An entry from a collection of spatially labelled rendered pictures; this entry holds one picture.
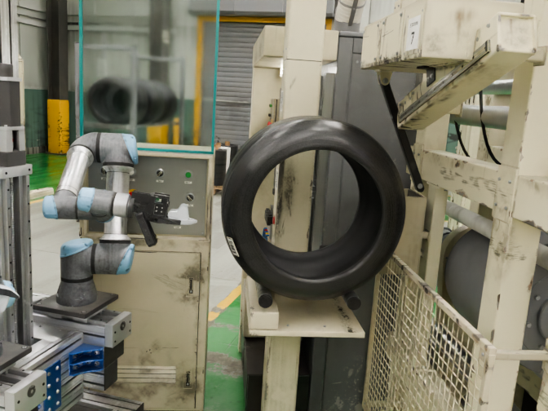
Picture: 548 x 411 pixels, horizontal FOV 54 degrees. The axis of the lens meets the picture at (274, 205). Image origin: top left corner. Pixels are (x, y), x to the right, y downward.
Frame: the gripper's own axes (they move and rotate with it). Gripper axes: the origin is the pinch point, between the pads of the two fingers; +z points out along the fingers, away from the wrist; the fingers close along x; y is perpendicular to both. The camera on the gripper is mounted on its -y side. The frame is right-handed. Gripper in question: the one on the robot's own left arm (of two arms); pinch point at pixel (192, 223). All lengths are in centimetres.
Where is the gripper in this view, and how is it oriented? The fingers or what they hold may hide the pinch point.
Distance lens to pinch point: 173.2
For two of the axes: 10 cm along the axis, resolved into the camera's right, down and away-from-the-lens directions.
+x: -0.9, -2.0, 9.8
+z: 9.8, 1.6, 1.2
